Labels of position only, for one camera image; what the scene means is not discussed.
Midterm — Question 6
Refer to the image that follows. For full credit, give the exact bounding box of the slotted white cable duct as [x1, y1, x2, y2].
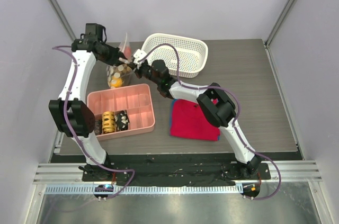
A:
[45, 183, 243, 195]

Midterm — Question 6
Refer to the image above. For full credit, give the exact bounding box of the brown patterned rolled sock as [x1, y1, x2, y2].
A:
[94, 119, 102, 135]

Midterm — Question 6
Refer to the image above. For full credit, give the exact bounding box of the white perforated plastic basket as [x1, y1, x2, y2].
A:
[141, 33, 208, 78]

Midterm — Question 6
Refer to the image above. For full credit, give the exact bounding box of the clear polka dot zip bag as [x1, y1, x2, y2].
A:
[106, 33, 133, 87]

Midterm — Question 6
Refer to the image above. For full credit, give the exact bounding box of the yellow fake fruit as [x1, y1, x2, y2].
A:
[108, 73, 123, 88]

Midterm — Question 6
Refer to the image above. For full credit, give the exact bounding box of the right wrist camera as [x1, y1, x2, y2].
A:
[132, 49, 147, 65]

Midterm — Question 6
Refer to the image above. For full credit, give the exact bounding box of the right aluminium frame post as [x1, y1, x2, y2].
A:
[264, 0, 297, 49]

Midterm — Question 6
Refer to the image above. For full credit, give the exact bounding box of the blue folded cloth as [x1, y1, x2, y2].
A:
[168, 99, 221, 142]

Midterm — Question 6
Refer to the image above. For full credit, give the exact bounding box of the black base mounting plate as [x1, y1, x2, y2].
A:
[50, 152, 304, 187]

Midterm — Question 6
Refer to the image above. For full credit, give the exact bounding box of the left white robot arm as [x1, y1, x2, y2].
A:
[48, 39, 125, 181]

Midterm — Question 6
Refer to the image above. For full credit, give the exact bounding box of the black white patterned sock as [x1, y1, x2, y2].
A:
[114, 110, 130, 131]

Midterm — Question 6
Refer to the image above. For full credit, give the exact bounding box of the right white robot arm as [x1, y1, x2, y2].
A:
[128, 60, 261, 179]

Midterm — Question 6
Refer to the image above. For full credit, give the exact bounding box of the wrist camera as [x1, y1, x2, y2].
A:
[81, 23, 107, 43]
[132, 49, 147, 65]

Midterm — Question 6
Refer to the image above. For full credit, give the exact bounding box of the yellow patterned rolled sock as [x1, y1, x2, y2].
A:
[102, 111, 115, 134]

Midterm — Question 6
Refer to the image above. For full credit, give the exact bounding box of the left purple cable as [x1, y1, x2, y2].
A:
[51, 45, 136, 200]

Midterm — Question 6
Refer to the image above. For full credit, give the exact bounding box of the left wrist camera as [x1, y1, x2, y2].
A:
[81, 23, 107, 43]

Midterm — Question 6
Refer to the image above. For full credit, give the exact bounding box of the pink divided organizer tray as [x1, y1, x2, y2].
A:
[87, 84, 155, 141]

